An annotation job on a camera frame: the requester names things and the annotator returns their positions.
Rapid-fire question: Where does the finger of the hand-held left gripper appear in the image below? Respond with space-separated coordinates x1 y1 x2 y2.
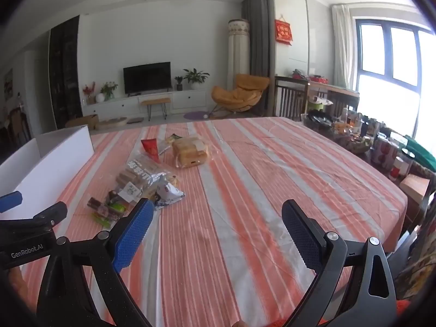
0 192 23 213
0 202 68 236

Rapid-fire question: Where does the wooden chair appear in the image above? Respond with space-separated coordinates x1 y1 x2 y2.
274 76 310 118

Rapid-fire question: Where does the grey curtain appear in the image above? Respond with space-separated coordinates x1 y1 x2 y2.
241 0 275 116

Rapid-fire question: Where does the white television cabinet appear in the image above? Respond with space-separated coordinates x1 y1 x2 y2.
82 90 207 116

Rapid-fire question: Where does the large potted plant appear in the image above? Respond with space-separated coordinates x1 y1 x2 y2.
183 68 210 91

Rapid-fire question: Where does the orange lounge chair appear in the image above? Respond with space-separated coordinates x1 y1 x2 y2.
208 74 270 116

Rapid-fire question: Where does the red snack packet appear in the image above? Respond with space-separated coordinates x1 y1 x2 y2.
141 138 161 162

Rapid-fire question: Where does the red flower bouquet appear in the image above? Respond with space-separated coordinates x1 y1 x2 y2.
83 82 96 104

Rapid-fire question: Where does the white cardboard box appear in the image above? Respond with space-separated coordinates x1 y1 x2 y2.
0 125 95 220

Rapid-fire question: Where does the clutter of jars and bottles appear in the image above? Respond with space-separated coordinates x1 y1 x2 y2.
301 107 419 181

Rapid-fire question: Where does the covered standing air conditioner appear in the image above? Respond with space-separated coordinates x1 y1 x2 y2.
228 19 250 87

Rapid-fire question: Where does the clear bag of brown cakes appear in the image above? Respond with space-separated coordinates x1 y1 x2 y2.
116 153 176 201

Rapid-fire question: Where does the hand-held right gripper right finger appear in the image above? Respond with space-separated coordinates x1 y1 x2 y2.
281 199 397 327

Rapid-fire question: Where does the green cloth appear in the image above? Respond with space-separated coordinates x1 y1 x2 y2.
404 136 436 172

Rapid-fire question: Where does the white curtain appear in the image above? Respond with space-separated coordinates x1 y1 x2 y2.
331 4 357 91

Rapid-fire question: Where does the wooden sideboard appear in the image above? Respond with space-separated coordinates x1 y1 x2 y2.
308 80 361 116

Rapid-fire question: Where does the red wall hanging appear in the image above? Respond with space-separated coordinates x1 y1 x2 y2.
274 15 293 46

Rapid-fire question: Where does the brown cardboard box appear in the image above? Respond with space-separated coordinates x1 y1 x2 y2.
65 114 99 131

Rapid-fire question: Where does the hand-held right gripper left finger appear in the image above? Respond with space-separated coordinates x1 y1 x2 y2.
37 198 155 327

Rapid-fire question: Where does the bagged bread loaf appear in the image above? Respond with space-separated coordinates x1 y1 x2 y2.
172 137 209 168

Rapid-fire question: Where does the window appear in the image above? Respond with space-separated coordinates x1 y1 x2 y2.
354 19 436 140

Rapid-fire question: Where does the black television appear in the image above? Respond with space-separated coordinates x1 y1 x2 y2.
123 62 171 95

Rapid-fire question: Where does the orange striped tablecloth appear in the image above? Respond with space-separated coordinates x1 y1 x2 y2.
20 116 408 327

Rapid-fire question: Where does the dark display cabinet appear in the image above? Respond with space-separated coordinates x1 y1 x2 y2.
49 15 84 130

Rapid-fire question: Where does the black snack packet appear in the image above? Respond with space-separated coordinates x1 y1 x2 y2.
87 191 120 212

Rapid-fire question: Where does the white blue snack packet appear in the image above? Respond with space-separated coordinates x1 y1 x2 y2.
153 180 186 210

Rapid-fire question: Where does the green flowering plant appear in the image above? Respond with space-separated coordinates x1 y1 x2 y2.
100 81 119 101

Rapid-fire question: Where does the wooden stool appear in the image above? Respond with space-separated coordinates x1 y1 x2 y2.
141 98 171 121

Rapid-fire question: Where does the green sausage packet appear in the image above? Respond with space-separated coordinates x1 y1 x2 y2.
93 202 126 228

